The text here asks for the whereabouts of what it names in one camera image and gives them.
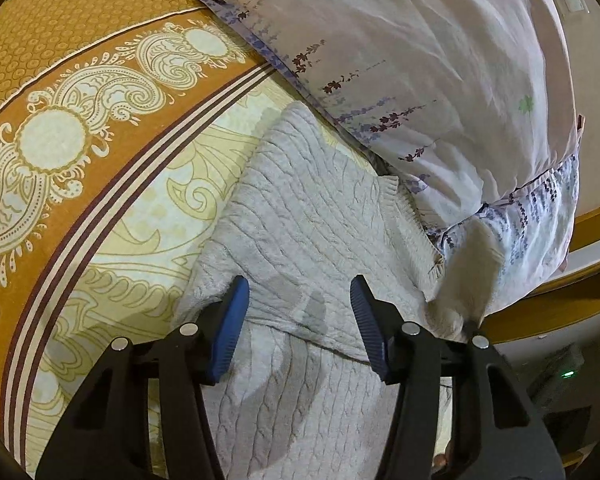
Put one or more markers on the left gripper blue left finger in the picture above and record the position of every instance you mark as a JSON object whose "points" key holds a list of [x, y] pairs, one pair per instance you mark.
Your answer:
{"points": [[221, 324]]}

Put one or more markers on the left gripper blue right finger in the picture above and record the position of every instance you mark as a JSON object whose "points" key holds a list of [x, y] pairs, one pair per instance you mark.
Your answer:
{"points": [[379, 322]]}

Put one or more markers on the grey cable-knit sweater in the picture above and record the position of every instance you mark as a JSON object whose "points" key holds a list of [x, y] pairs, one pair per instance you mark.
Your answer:
{"points": [[300, 400]]}

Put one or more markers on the yellow patterned bed sheet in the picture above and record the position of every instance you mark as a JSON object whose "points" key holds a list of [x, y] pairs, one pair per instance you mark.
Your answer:
{"points": [[133, 281]]}

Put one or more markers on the blue floral pillow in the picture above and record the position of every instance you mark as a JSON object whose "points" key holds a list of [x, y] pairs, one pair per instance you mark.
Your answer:
{"points": [[532, 228]]}

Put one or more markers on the dark device with green light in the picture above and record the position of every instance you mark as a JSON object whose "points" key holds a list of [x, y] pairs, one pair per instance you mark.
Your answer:
{"points": [[558, 370]]}

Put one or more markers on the pink floral pillow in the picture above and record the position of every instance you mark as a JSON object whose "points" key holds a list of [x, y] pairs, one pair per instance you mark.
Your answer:
{"points": [[466, 100]]}

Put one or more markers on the orange paisley blanket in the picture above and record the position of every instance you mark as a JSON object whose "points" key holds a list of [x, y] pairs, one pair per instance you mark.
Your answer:
{"points": [[96, 97]]}

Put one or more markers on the wooden bed frame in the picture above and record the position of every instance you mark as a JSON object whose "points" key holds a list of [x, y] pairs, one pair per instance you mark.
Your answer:
{"points": [[563, 311]]}

